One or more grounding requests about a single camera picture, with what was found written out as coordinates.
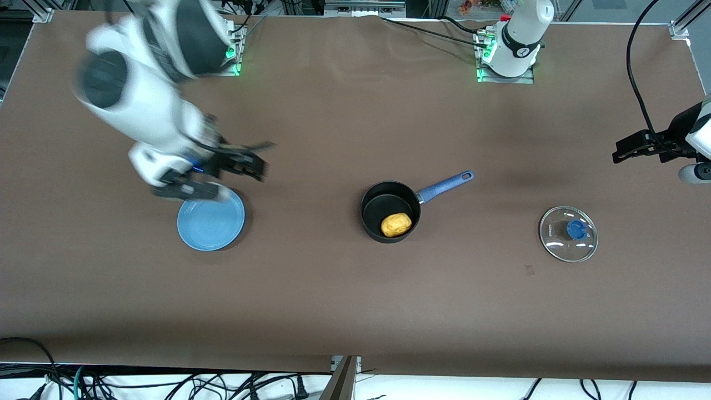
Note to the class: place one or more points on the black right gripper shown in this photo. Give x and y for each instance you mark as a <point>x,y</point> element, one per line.
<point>221,159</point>

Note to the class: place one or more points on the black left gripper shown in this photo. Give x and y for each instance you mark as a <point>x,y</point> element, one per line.
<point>673,139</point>

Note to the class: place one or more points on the glass lid with blue knob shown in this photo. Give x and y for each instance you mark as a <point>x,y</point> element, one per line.
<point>576,229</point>

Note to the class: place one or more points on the yellow potato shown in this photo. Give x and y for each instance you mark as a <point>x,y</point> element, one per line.
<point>395,225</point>

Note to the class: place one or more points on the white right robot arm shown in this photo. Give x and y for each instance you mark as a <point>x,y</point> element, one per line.
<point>144,105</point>

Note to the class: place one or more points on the blue round plate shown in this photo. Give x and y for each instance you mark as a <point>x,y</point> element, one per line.
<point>211,225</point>

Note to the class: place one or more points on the brown table cover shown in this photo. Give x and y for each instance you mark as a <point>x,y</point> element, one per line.
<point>333,305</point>

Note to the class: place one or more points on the grey background device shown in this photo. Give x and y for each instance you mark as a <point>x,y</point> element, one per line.
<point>364,6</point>

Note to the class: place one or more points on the orange small background object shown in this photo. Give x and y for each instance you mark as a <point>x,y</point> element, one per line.
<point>465,5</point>

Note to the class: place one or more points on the black power plug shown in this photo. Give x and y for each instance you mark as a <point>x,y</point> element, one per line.
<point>300,387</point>

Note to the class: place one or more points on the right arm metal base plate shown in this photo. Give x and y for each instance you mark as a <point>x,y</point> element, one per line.
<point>236,66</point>

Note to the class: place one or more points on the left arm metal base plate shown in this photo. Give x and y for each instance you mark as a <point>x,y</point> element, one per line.
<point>527,79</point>

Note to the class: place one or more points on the aluminium frame corner profile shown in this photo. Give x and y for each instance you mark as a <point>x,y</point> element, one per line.
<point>43,14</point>
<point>679,29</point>

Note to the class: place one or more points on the aluminium frame post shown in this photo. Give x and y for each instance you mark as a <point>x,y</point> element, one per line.
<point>343,383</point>

